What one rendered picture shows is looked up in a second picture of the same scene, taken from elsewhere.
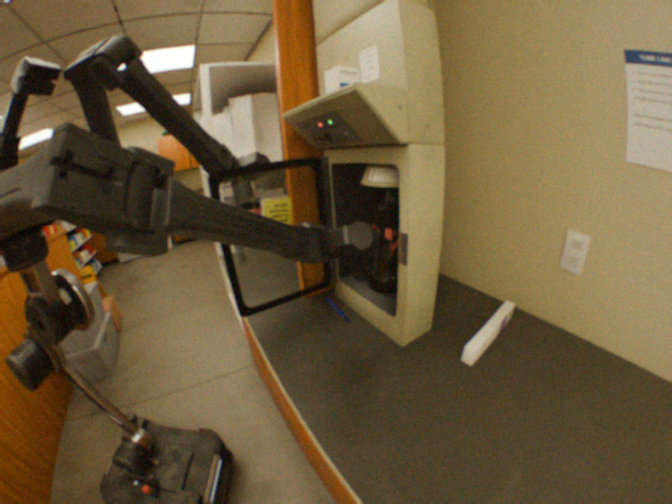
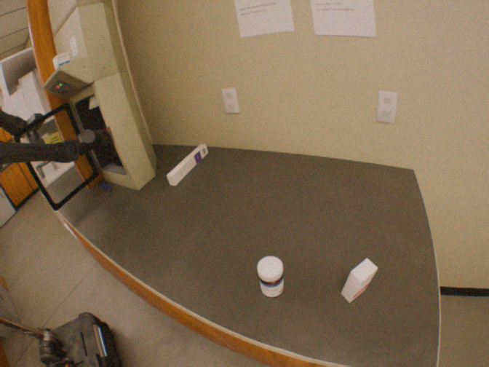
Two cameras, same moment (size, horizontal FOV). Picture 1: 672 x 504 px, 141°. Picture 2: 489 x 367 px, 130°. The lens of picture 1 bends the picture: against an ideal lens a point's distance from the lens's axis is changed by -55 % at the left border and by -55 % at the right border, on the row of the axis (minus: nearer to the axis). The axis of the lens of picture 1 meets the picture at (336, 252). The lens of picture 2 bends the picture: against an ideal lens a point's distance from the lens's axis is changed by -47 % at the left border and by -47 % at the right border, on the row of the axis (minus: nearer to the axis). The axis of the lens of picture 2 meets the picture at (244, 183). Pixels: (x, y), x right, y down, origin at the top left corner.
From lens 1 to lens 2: 0.42 m
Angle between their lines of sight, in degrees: 27
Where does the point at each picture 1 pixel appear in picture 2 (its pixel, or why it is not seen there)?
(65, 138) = not seen: outside the picture
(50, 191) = not seen: outside the picture
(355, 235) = (84, 137)
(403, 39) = (81, 30)
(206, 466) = (92, 335)
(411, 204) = (105, 110)
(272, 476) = (137, 326)
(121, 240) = not seen: outside the picture
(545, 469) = (217, 222)
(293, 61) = (43, 52)
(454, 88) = (143, 29)
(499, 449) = (188, 219)
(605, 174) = (231, 49)
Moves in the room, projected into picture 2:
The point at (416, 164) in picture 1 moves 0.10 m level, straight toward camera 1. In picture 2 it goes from (101, 89) to (91, 94)
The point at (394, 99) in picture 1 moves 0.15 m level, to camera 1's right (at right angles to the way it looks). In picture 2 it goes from (81, 64) to (121, 48)
